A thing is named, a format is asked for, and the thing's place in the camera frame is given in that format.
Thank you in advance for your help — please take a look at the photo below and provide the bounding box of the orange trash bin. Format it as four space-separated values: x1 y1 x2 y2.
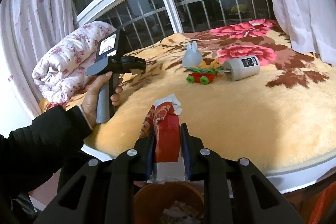
133 182 204 223

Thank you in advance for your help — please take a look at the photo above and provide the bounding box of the grey rabbit figurine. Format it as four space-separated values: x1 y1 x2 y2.
182 41 203 68

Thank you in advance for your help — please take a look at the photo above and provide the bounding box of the black sleeved left forearm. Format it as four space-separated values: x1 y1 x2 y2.
1 106 92 203

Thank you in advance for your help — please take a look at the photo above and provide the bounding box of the yellow green toy car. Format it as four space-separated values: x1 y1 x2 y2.
186 59 224 76

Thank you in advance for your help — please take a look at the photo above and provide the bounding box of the red green toy car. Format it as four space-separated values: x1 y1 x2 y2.
186 73 215 85

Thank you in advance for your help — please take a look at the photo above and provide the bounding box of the person's left hand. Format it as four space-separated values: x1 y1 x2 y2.
80 70 124 128

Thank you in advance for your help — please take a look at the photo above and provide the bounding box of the white cylinder device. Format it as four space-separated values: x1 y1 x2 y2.
218 55 260 81

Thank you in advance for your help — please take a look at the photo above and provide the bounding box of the folded floral quilt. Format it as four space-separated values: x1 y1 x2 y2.
32 21 116 103

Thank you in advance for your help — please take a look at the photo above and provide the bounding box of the red tissue pack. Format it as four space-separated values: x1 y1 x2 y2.
139 94 186 184

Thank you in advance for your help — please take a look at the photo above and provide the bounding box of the white curtain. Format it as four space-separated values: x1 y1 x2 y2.
1 0 75 119
272 0 335 65

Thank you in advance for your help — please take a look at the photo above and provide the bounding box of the yellow floral bed blanket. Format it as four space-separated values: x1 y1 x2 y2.
85 19 335 172

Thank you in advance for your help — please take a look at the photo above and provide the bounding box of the white right curtain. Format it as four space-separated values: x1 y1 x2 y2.
272 0 335 65

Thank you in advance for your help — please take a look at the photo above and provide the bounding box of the white left curtain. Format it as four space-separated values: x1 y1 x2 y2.
1 0 75 119

